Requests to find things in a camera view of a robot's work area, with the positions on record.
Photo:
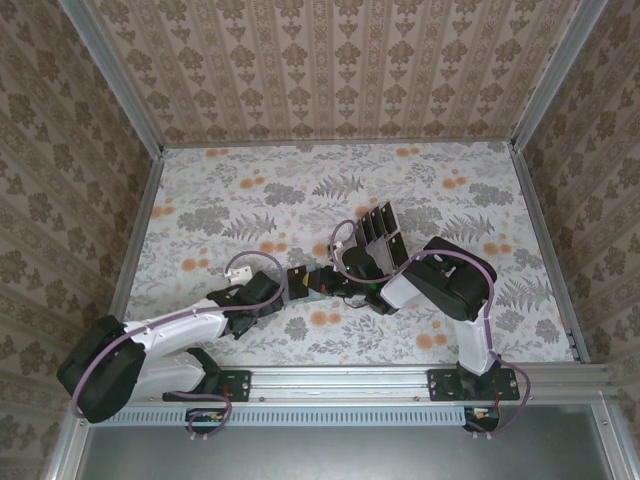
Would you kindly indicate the black VIP credit card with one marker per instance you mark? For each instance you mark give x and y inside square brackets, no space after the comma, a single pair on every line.
[361,235]
[370,228]
[398,248]
[298,282]
[389,217]
[378,223]

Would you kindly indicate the black slotted rack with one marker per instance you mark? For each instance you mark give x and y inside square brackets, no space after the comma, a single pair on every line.
[376,247]

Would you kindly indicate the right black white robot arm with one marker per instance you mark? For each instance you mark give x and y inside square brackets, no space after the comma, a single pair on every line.
[400,292]

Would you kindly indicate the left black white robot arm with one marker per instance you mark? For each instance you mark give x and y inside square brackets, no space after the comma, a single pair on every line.
[185,332]

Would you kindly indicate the black connector box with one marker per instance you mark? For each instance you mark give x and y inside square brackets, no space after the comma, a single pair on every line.
[482,417]
[205,417]

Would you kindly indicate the floral patterned table cover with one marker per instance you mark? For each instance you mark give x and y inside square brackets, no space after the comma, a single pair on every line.
[225,170]

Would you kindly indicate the grey metal panel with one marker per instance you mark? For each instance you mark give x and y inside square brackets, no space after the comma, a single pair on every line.
[350,455]

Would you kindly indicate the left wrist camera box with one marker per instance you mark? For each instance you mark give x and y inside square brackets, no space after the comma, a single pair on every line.
[240,274]

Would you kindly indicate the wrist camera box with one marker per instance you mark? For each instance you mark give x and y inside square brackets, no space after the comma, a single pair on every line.
[240,274]
[337,246]

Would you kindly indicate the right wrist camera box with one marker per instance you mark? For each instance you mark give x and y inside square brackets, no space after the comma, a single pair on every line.
[337,246]

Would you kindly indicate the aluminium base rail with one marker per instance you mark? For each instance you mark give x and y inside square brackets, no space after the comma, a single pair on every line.
[340,382]

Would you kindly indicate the aluminium side rail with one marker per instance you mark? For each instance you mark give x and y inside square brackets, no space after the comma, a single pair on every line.
[132,250]
[551,250]

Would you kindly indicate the thin aluminium rail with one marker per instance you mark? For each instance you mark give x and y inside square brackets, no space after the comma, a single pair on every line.
[340,145]

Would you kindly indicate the aluminium lower frame rail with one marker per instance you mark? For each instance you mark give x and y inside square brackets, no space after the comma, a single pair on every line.
[62,460]
[612,445]

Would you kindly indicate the aluminium corner post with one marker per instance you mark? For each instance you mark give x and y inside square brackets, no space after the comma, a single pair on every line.
[555,75]
[122,80]

